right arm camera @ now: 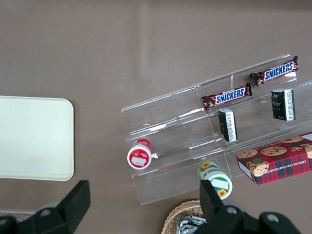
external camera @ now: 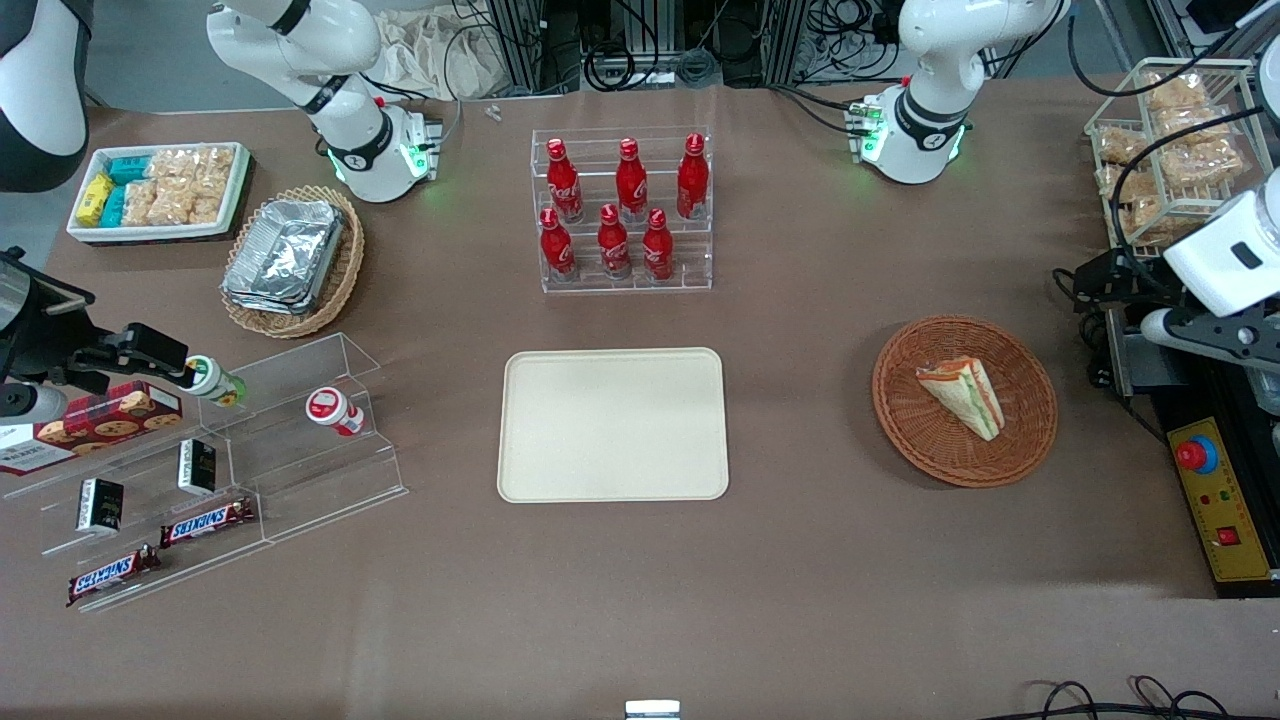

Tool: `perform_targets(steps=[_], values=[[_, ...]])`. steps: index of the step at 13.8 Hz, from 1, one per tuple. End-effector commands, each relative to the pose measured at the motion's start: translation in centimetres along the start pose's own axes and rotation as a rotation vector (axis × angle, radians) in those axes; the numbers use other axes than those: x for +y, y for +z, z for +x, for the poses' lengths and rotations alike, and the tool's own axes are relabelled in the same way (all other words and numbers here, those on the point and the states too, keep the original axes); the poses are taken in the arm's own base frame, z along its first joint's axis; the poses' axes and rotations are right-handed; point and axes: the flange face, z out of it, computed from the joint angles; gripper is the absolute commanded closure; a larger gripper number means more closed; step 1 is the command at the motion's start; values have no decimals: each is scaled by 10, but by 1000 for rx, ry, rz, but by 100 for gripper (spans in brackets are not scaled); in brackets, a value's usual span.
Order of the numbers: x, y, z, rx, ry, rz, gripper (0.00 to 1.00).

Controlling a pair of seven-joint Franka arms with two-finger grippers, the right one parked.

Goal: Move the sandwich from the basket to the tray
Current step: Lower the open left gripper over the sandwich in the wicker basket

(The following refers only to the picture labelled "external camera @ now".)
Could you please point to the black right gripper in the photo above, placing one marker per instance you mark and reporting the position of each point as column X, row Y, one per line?
column 52, row 338

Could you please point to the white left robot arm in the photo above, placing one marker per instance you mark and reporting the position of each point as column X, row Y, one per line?
column 925, row 125

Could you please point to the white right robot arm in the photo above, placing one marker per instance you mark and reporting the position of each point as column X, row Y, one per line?
column 365, row 155

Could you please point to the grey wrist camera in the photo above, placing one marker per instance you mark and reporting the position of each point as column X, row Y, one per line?
column 1158, row 328
column 35, row 402

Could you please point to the light oval wicker basket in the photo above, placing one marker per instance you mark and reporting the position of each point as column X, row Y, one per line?
column 345, row 270

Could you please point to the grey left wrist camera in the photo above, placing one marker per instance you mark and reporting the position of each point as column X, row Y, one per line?
column 1158, row 328

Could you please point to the grey metal box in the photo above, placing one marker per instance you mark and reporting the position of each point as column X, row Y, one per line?
column 1130, row 360

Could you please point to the brown round wicker basket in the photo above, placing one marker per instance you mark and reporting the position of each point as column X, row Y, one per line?
column 925, row 430

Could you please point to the small black box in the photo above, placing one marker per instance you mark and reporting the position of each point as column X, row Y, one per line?
column 197, row 467
column 100, row 505

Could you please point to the crumpled beige cloth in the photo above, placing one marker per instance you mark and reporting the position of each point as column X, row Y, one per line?
column 430, row 55

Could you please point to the white bottle with red cap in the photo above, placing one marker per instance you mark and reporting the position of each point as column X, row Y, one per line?
column 328, row 408

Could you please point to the triangular sandwich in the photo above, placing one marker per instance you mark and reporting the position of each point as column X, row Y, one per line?
column 965, row 395

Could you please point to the teal snack packet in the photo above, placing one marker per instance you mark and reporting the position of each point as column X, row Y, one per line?
column 129, row 169
column 114, row 206

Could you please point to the clear acrylic bottle rack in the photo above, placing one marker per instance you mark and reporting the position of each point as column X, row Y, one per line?
column 600, row 150

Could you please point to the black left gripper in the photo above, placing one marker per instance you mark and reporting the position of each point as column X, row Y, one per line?
column 1108, row 274

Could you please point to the clear rice cracker packet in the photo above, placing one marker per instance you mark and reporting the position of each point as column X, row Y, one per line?
column 215, row 172
column 173, row 203
column 172, row 164
column 139, row 203

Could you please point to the stack of foil trays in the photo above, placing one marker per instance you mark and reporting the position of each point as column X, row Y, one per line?
column 285, row 255

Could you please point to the red cola bottle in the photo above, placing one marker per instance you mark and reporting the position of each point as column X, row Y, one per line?
column 556, row 248
column 613, row 246
column 631, row 183
column 657, row 248
column 564, row 185
column 692, row 180

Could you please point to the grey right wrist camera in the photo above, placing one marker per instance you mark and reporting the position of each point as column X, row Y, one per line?
column 35, row 402

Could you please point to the bagged fried snack packet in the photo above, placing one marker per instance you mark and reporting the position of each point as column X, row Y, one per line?
column 1122, row 146
column 1176, row 92
column 1205, row 165
column 1140, row 220
column 1195, row 125

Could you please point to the yellow emergency stop control box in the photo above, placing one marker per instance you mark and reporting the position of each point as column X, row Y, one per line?
column 1225, row 510

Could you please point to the yellow snack packet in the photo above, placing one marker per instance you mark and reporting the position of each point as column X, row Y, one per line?
column 94, row 200

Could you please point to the white bottle with green label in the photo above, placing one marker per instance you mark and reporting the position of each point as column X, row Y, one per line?
column 210, row 380

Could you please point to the clear plastic container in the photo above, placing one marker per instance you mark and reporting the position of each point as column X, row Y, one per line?
column 1268, row 392

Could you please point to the Snickers chocolate bar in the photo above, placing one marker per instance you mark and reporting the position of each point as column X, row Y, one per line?
column 205, row 522
column 110, row 574

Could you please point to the clear acrylic stepped shelf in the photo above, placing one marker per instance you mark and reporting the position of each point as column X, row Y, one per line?
column 300, row 470

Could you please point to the red tartan cookie box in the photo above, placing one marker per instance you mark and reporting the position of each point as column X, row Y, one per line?
column 100, row 418

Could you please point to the black equipment base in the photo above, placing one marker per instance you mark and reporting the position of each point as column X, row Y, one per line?
column 1185, row 400

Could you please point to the beige plastic serving tray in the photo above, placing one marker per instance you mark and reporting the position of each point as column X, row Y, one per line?
column 612, row 425

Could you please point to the white rectangular snack bin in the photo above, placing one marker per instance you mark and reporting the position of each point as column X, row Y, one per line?
column 240, row 180

